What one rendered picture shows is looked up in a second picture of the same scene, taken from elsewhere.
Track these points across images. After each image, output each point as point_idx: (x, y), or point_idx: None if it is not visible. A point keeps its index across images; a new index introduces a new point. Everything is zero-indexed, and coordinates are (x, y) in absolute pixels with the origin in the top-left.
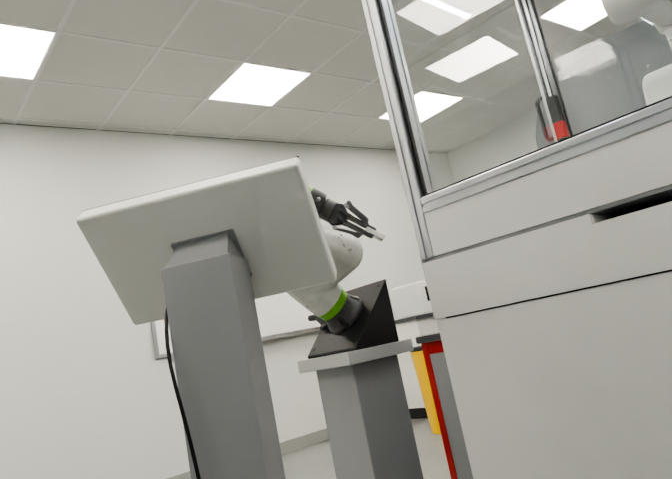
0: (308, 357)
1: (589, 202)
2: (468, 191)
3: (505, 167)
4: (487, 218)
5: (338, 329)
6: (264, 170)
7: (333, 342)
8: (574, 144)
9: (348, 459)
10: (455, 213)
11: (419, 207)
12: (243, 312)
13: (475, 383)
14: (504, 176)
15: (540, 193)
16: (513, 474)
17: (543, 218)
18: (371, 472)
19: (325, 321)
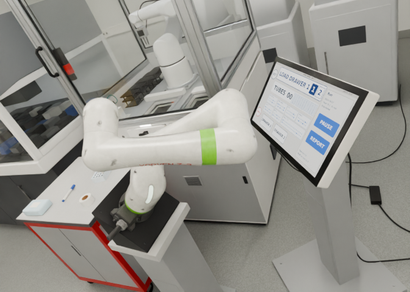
0: (147, 251)
1: (245, 75)
2: (230, 77)
3: (233, 66)
4: (235, 87)
5: (152, 210)
6: (293, 61)
7: (155, 220)
8: (240, 57)
9: (191, 272)
10: (229, 88)
11: (222, 89)
12: None
13: None
14: (234, 70)
15: (240, 74)
16: (255, 169)
17: (241, 83)
18: (202, 258)
19: (148, 211)
